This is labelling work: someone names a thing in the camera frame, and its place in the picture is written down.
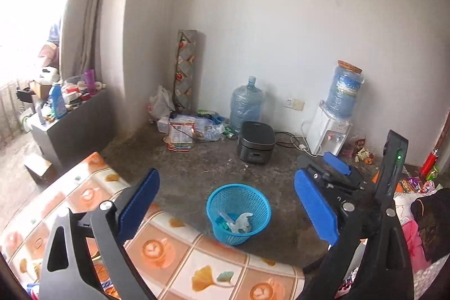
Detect blue plastic trash basket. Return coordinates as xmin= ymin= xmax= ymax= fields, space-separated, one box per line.
xmin=206 ymin=184 xmax=271 ymax=246

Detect red thermos bottle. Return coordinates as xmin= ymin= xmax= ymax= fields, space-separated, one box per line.
xmin=419 ymin=148 xmax=438 ymax=180

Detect white water dispenser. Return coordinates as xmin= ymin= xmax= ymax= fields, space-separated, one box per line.
xmin=306 ymin=100 xmax=352 ymax=155

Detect blue water dispenser jug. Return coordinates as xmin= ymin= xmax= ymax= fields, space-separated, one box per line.
xmin=325 ymin=60 xmax=364 ymax=119

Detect patterned table cloth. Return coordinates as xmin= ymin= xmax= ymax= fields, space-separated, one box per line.
xmin=1 ymin=152 xmax=305 ymax=299

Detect small cardboard box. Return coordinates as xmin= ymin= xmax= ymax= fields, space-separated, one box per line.
xmin=24 ymin=154 xmax=53 ymax=184

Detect black rice cooker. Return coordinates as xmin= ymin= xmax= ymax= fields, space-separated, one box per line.
xmin=237 ymin=121 xmax=276 ymax=164

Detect grey low cabinet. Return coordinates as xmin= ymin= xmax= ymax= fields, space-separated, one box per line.
xmin=30 ymin=91 xmax=115 ymax=173

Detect empty blue water jug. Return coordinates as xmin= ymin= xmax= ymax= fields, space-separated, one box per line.
xmin=229 ymin=76 xmax=266 ymax=132

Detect blue detergent bottle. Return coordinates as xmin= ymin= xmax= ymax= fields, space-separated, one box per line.
xmin=49 ymin=84 xmax=67 ymax=119

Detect pile of plastic packaging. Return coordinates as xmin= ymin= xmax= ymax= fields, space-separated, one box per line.
xmin=157 ymin=110 xmax=237 ymax=152

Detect white plastic bag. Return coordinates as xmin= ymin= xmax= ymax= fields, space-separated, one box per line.
xmin=147 ymin=85 xmax=176 ymax=121

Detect purple plastic cup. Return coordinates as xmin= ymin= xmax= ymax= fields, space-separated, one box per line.
xmin=84 ymin=69 xmax=97 ymax=97

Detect patterned folded board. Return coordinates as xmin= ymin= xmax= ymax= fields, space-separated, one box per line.
xmin=172 ymin=30 xmax=197 ymax=113

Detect grey curtain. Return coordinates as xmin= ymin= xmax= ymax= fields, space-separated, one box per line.
xmin=60 ymin=0 xmax=102 ymax=79

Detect black power cable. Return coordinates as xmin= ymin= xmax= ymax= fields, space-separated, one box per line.
xmin=274 ymin=130 xmax=311 ymax=150

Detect white wall socket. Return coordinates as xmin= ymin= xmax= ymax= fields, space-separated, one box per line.
xmin=284 ymin=98 xmax=304 ymax=111

